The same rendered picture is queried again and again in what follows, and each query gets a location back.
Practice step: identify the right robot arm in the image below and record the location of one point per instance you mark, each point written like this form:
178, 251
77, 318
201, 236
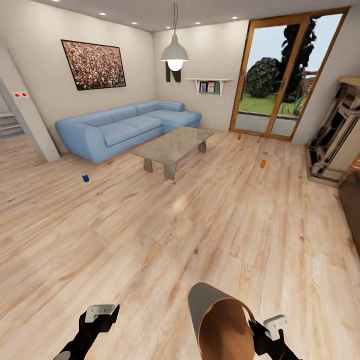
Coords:
269, 338

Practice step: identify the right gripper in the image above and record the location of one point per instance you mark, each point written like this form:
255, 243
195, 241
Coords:
264, 344

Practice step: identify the trash can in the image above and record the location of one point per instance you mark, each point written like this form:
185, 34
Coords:
220, 326

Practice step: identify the room light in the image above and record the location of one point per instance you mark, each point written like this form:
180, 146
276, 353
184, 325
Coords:
174, 51

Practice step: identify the wood fireplace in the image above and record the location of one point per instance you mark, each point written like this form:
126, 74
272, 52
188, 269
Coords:
336, 144

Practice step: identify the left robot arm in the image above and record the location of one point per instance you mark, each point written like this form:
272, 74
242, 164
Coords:
97, 319

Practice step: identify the sofa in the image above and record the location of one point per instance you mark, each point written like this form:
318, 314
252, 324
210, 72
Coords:
101, 136

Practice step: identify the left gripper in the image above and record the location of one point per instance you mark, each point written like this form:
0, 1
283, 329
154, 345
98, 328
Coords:
102, 324

